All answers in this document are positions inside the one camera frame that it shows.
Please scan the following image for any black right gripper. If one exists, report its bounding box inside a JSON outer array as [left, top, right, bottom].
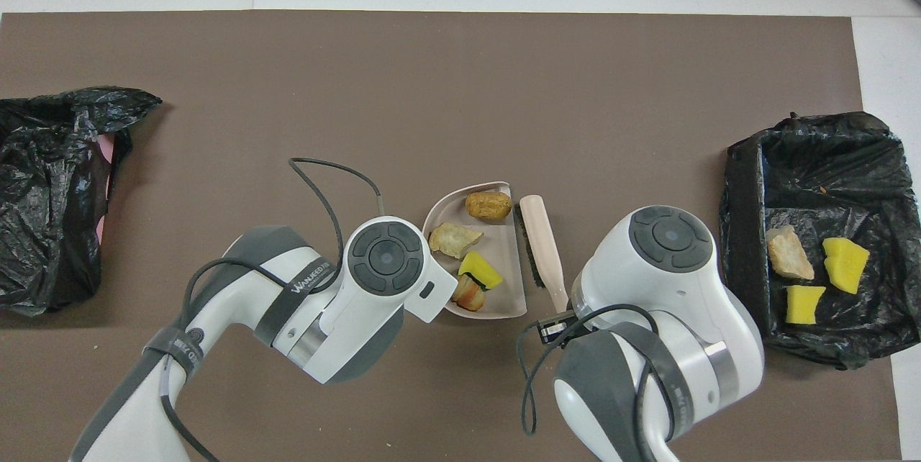
[[536, 309, 580, 345]]

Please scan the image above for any beige hand brush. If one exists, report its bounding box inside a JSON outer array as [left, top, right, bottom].
[[512, 194, 571, 315]]

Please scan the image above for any beige plastic dustpan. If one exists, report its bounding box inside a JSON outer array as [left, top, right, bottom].
[[422, 181, 528, 320]]

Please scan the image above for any striped toy bread piece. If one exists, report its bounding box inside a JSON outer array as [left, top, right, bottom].
[[451, 273, 490, 312], [765, 225, 815, 281]]

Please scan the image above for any pale toy bread piece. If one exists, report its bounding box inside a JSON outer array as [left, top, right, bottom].
[[429, 223, 485, 260]]

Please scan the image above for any brown round toy bread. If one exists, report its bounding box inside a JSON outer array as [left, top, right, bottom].
[[465, 191, 513, 222]]

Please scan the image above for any green and yellow sponge piece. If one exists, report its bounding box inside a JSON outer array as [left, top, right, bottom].
[[784, 285, 827, 325]]

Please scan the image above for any rectangular bin with black bag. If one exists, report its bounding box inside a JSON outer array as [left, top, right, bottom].
[[719, 112, 921, 371]]

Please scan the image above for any pink bin with black bag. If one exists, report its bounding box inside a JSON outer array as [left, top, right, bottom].
[[0, 86, 163, 317]]

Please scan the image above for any brown table mat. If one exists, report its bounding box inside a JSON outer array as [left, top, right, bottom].
[[0, 10, 902, 462]]

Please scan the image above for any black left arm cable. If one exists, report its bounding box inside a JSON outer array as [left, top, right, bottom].
[[160, 158, 382, 462]]

